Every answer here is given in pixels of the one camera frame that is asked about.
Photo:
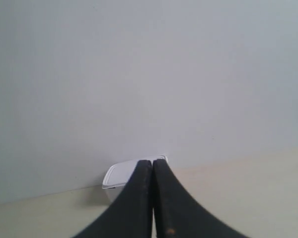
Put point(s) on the white lidded plastic container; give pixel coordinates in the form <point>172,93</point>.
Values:
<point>118,175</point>

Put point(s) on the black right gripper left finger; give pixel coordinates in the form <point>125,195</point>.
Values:
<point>130,214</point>

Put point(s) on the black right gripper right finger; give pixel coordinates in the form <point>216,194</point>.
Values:
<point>177,214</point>

